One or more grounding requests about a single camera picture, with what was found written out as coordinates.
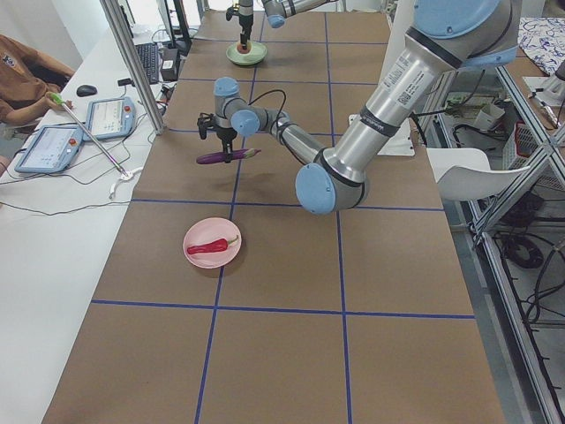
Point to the black computer mouse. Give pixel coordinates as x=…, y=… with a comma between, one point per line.
x=86, y=90

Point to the green plate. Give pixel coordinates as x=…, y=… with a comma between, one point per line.
x=256, y=54

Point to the yellow pink peach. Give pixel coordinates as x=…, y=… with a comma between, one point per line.
x=243, y=48

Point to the black keyboard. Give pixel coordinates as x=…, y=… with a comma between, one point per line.
x=149, y=57

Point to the purple eggplant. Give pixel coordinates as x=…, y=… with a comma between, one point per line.
x=217, y=157

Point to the long metal rod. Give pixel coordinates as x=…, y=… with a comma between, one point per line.
x=125, y=175

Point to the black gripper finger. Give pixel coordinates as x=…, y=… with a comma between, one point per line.
x=245, y=35
x=227, y=149

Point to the white plastic basket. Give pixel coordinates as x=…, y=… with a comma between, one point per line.
x=519, y=147

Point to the far teach pendant tablet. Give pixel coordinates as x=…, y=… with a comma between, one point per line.
x=111, y=118

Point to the person in brown shirt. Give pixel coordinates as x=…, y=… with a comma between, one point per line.
x=24, y=96

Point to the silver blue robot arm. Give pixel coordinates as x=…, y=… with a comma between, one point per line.
x=277, y=12
x=444, y=36

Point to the near teach pendant tablet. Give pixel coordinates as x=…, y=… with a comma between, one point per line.
x=52, y=149

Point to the red chili pepper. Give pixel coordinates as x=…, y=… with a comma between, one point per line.
x=216, y=246

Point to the white chair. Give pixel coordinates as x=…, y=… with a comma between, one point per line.
x=465, y=174

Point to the teach pendant tablet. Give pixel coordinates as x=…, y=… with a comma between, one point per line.
x=52, y=149
x=111, y=118

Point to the pink plate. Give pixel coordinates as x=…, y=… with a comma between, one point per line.
x=208, y=230

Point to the aluminium frame post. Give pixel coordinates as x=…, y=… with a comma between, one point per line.
x=123, y=38

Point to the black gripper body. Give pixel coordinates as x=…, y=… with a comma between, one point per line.
x=226, y=135
x=245, y=18

